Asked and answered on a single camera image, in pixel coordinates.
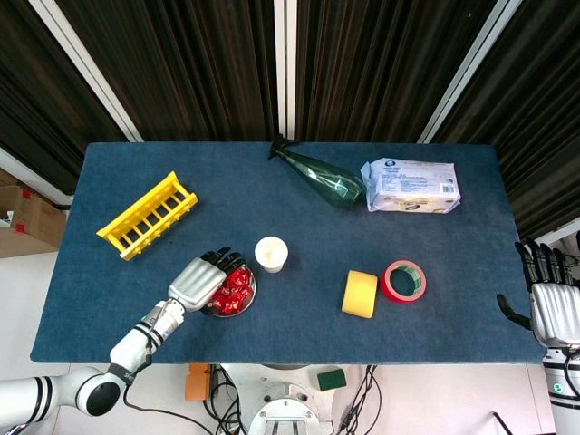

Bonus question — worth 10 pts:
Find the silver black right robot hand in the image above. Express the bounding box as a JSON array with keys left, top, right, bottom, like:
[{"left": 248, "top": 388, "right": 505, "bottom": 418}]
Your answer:
[{"left": 497, "top": 238, "right": 580, "bottom": 348}]

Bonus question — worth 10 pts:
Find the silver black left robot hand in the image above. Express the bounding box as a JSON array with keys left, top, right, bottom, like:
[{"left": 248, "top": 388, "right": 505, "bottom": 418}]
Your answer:
[{"left": 167, "top": 246, "right": 249, "bottom": 314}]

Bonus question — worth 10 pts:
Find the metal bowl of red candies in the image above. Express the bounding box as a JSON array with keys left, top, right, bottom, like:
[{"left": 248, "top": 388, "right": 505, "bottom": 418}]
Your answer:
[{"left": 201, "top": 262, "right": 258, "bottom": 320}]

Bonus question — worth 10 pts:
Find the white paper cup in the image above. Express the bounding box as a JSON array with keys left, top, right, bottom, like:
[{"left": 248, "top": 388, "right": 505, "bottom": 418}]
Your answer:
[{"left": 254, "top": 235, "right": 290, "bottom": 275}]

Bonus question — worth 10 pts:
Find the yellow plastic tube rack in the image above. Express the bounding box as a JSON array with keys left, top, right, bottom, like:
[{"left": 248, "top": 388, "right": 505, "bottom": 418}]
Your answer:
[{"left": 95, "top": 170, "right": 201, "bottom": 262}]

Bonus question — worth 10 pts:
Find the orange box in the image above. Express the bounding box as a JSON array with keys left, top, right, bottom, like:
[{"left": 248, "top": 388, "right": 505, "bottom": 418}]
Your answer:
[{"left": 184, "top": 362, "right": 214, "bottom": 403}]

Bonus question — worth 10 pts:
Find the black angled bar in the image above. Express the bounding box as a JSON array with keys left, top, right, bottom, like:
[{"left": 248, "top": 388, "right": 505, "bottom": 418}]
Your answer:
[{"left": 491, "top": 411, "right": 516, "bottom": 435}]

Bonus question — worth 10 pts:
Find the blue table cloth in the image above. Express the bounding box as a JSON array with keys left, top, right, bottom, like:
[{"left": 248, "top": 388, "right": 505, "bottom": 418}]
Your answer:
[{"left": 30, "top": 141, "right": 547, "bottom": 366}]

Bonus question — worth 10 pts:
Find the white silver robot torso base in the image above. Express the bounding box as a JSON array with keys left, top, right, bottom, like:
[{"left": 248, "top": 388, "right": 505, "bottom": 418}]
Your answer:
[{"left": 221, "top": 362, "right": 350, "bottom": 435}]

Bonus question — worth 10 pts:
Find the yellow sponge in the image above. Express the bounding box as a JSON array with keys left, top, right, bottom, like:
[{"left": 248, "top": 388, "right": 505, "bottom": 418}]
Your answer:
[{"left": 340, "top": 269, "right": 379, "bottom": 321}]

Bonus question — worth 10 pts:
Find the green rectangular pad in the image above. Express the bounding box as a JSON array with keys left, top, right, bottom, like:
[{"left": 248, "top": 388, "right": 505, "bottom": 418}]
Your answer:
[{"left": 316, "top": 368, "right": 348, "bottom": 392}]

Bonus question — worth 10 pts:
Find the red tape roll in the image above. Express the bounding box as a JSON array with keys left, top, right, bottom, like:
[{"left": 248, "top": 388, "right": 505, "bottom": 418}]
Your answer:
[{"left": 380, "top": 259, "right": 428, "bottom": 304}]

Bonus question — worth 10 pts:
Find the cardboard box with red tape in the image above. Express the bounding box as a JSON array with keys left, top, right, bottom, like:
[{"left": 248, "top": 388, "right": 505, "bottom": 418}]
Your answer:
[{"left": 9, "top": 184, "right": 68, "bottom": 249}]

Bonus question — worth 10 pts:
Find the green plastic bottle black cap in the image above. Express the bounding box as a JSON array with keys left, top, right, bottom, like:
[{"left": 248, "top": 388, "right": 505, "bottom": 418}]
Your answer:
[{"left": 267, "top": 134, "right": 366, "bottom": 212}]

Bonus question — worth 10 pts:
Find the plain brown cardboard box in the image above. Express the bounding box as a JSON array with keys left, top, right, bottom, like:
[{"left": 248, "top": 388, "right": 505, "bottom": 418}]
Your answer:
[{"left": 0, "top": 224, "right": 58, "bottom": 259}]

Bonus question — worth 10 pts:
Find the white blue wet wipes pack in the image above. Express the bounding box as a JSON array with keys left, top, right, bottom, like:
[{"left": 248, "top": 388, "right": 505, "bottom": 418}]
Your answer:
[{"left": 360, "top": 158, "right": 463, "bottom": 215}]

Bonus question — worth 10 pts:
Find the black pleated curtain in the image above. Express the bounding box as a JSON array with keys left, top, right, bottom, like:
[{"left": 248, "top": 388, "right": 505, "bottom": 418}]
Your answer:
[
  {"left": 53, "top": 0, "right": 278, "bottom": 142},
  {"left": 294, "top": 0, "right": 499, "bottom": 144},
  {"left": 432, "top": 0, "right": 580, "bottom": 241},
  {"left": 0, "top": 0, "right": 131, "bottom": 194}
]

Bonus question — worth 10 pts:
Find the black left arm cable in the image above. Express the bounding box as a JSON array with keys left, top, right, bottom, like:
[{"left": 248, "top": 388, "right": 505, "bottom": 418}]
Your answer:
[{"left": 121, "top": 348, "right": 217, "bottom": 434}]

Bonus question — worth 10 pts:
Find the black floor cable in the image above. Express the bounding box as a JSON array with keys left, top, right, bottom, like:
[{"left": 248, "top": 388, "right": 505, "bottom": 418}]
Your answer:
[
  {"left": 203, "top": 364, "right": 248, "bottom": 435},
  {"left": 335, "top": 364, "right": 381, "bottom": 435}
]

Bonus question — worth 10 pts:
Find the white frame post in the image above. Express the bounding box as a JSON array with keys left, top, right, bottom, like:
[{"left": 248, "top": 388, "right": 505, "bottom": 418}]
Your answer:
[
  {"left": 273, "top": 0, "right": 298, "bottom": 142},
  {"left": 0, "top": 145, "right": 76, "bottom": 210},
  {"left": 416, "top": 0, "right": 525, "bottom": 145},
  {"left": 27, "top": 0, "right": 145, "bottom": 142}
]

